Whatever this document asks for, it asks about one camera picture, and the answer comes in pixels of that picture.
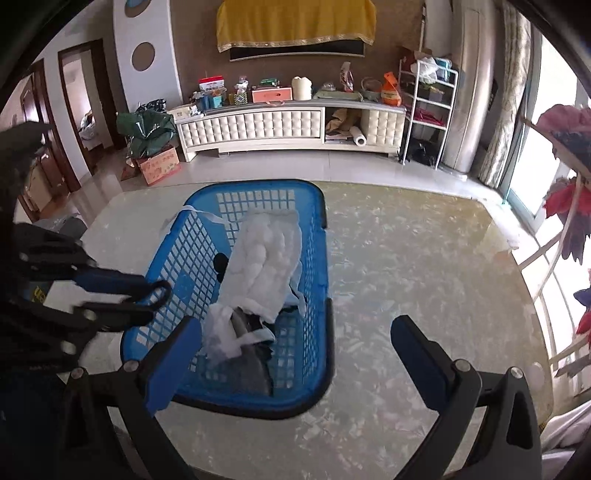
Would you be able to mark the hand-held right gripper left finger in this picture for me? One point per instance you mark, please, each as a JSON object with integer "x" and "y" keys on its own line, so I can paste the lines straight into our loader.
{"x": 171, "y": 364}

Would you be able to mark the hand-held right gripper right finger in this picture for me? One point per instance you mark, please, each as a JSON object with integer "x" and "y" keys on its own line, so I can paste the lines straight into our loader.
{"x": 415, "y": 355}

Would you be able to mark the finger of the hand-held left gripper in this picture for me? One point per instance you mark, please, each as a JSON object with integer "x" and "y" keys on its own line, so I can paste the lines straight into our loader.
{"x": 115, "y": 280}
{"x": 120, "y": 316}

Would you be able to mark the blue plastic basket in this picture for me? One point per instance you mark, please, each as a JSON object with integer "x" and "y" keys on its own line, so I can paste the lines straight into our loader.
{"x": 184, "y": 258}

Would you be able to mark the black plush toy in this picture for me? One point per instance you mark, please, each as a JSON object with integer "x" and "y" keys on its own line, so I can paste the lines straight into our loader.
{"x": 220, "y": 268}

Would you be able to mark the white quilted cloth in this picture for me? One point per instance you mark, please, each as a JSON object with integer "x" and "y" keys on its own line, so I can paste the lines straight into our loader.
{"x": 268, "y": 258}

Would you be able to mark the grey chair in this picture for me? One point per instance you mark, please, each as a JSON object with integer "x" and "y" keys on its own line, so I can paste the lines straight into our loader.
{"x": 64, "y": 227}

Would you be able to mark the cardboard box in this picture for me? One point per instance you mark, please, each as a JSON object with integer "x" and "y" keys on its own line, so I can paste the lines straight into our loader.
{"x": 159, "y": 166}

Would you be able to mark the brown wooden door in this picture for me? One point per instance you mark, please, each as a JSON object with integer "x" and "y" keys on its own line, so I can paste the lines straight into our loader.
{"x": 51, "y": 152}

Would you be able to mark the green bag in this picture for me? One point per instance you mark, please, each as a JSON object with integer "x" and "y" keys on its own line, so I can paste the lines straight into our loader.
{"x": 145, "y": 131}

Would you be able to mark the white padded television cabinet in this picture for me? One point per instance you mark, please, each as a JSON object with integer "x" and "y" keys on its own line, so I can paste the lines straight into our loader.
{"x": 254, "y": 127}

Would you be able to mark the red white snack bag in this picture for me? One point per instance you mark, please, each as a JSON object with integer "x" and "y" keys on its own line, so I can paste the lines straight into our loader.
{"x": 212, "y": 84}

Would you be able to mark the white paper roll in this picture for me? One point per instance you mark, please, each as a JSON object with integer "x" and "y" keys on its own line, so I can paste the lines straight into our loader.
{"x": 358, "y": 136}

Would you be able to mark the pink box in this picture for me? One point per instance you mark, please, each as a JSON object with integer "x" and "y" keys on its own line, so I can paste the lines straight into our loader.
{"x": 271, "y": 95}

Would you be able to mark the orange bag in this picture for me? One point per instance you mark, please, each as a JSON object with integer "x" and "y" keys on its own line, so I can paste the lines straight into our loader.
{"x": 390, "y": 91}

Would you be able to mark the clothes drying rack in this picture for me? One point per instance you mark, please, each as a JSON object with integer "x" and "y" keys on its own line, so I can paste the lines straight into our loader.
{"x": 570, "y": 138}

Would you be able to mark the white plastic jug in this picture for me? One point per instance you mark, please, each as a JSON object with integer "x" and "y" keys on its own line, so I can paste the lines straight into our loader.
{"x": 302, "y": 88}

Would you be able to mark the standing air conditioner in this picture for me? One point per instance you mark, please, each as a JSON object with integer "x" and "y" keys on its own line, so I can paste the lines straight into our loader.
{"x": 471, "y": 92}

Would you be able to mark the wicker basket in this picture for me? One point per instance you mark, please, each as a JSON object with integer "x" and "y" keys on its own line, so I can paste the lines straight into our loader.
{"x": 371, "y": 90}

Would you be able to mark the patterned curtain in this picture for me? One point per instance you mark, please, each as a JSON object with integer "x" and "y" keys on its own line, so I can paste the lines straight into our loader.
{"x": 505, "y": 101}

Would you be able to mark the white plastic bag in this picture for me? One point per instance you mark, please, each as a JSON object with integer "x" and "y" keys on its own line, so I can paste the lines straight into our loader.
{"x": 427, "y": 70}

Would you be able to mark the yellow television cover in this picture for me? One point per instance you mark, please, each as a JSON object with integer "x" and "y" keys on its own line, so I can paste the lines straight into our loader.
{"x": 295, "y": 23}

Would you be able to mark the brown wooden door frame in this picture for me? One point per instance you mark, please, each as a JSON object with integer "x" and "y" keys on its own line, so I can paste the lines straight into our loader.
{"x": 111, "y": 101}

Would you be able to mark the blue round wall plate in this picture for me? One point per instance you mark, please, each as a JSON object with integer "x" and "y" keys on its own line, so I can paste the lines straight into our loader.
{"x": 134, "y": 2}

